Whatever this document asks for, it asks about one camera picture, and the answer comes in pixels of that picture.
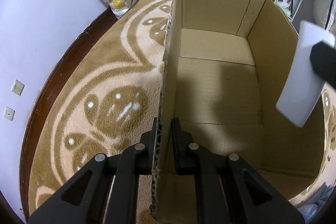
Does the upper wall socket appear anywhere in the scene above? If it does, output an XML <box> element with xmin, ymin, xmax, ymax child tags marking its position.
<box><xmin>11</xmin><ymin>80</ymin><xmax>25</xmax><ymax>96</ymax></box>

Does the cardboard box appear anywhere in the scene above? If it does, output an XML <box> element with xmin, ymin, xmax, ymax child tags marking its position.
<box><xmin>152</xmin><ymin>0</ymin><xmax>325</xmax><ymax>223</ymax></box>

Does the beige floral carpet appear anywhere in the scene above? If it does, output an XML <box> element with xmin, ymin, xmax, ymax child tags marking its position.
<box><xmin>29</xmin><ymin>0</ymin><xmax>335</xmax><ymax>212</ymax></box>

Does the lower wall socket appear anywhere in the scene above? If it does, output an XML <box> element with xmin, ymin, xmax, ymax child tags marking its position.
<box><xmin>3</xmin><ymin>107</ymin><xmax>15</xmax><ymax>121</ymax></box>

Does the wall socket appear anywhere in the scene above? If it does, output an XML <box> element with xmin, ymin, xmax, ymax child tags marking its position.
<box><xmin>3</xmin><ymin>107</ymin><xmax>15</xmax><ymax>121</ymax></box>
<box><xmin>11</xmin><ymin>80</ymin><xmax>25</xmax><ymax>96</ymax></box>

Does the white rectangular power bank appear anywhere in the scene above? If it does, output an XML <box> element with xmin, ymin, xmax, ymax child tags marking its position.
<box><xmin>276</xmin><ymin>20</ymin><xmax>335</xmax><ymax>127</ymax></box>

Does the white duvet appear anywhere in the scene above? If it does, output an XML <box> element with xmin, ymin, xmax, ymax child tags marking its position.
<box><xmin>313</xmin><ymin>0</ymin><xmax>335</xmax><ymax>35</ymax></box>

